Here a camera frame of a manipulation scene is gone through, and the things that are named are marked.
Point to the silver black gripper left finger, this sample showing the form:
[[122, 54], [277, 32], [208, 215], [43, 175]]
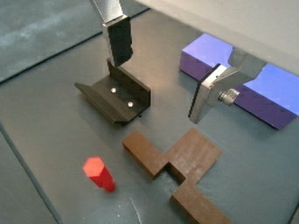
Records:
[[116, 29]]

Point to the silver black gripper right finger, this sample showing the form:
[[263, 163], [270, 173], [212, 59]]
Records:
[[216, 87]]

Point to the brown T-shaped block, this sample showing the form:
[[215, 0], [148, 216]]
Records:
[[188, 158]]

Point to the black angle fixture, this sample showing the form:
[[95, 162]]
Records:
[[119, 96]]

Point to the purple base block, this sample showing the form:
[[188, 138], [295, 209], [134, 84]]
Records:
[[270, 97]]

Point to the red hexagonal peg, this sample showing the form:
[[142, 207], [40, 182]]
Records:
[[98, 173]]

